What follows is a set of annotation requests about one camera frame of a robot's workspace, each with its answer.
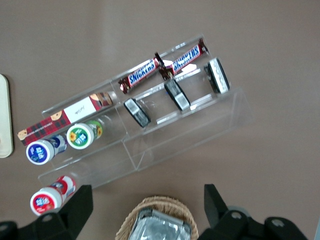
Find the clear acrylic tiered stand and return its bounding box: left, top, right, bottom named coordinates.
left=37, top=33, right=253, bottom=190

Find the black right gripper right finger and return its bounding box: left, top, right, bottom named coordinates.
left=197, top=183, right=309, bottom=240

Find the blue lid snack cup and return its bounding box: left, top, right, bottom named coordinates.
left=25, top=134, right=68, bottom=165

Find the green lid snack cup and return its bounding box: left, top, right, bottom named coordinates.
left=66, top=119, right=104, bottom=151

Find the red lid snack cup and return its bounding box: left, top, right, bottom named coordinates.
left=29, top=174, right=77, bottom=217

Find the small black box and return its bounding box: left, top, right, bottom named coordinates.
left=203, top=57, right=231, bottom=95
left=163, top=78, right=191, bottom=112
left=123, top=97, right=152, bottom=128

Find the light oval wicker basket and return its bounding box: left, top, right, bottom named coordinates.
left=115, top=195, right=200, bottom=240

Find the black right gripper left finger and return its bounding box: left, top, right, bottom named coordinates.
left=0, top=184, right=94, bottom=240

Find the aluminium foil container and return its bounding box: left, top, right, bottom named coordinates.
left=128, top=206, right=193, bottom=240

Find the red plaid cookie box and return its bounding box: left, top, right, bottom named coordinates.
left=16, top=91, right=118, bottom=147

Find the cream plastic tray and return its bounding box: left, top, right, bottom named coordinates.
left=0, top=73, right=14, bottom=159

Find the Snickers chocolate bar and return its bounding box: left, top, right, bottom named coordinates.
left=154, top=37, right=210, bottom=81
left=117, top=56, right=163, bottom=95

